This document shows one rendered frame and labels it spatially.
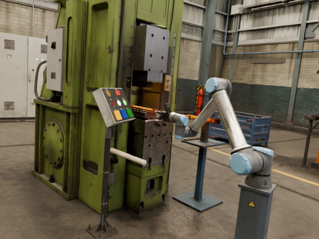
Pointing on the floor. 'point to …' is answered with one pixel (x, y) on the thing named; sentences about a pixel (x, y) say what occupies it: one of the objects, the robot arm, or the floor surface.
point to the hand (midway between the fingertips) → (156, 110)
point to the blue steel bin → (246, 127)
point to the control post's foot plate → (95, 231)
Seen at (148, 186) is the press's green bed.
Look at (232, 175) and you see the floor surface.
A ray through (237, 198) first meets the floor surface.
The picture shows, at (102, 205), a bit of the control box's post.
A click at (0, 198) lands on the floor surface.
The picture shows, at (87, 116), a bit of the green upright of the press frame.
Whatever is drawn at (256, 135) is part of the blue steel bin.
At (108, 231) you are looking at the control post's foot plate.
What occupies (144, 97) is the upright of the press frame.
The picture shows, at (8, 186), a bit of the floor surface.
